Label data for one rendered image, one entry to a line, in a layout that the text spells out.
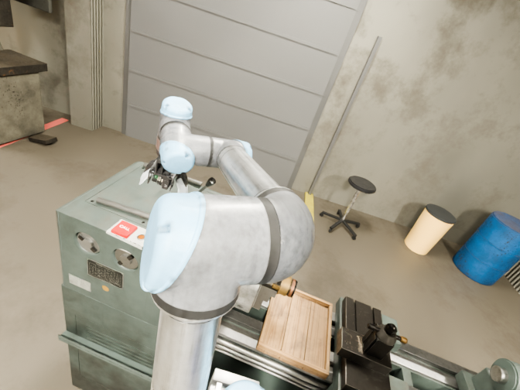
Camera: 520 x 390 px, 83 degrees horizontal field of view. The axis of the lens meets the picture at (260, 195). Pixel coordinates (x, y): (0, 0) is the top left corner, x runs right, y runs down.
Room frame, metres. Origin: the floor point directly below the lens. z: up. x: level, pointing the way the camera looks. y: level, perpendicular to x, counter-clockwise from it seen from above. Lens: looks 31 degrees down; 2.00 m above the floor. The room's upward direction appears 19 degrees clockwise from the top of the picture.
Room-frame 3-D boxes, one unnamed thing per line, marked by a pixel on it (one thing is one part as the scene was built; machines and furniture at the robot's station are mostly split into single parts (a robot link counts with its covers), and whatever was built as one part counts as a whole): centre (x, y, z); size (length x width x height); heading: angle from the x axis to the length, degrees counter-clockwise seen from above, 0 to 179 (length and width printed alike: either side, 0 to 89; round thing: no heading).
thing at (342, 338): (0.78, -0.60, 1.00); 0.20 x 0.10 x 0.05; 85
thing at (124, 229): (0.72, 0.40, 1.26); 0.06 x 0.06 x 0.02; 85
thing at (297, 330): (0.88, -0.35, 0.88); 0.36 x 0.30 x 0.04; 175
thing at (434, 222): (3.34, -2.17, 0.29); 0.38 x 0.36 x 0.58; 1
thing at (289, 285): (0.89, -0.22, 1.08); 0.09 x 0.09 x 0.09; 85
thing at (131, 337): (0.92, 0.33, 0.43); 0.60 x 0.48 x 0.86; 85
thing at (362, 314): (0.84, -0.63, 0.95); 0.43 x 0.18 x 0.04; 175
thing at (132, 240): (0.72, 0.37, 1.23); 0.13 x 0.08 x 0.06; 85
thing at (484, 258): (3.25, -2.93, 0.40); 0.53 x 0.53 x 0.80
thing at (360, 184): (3.25, -1.10, 0.33); 0.55 x 0.53 x 0.66; 92
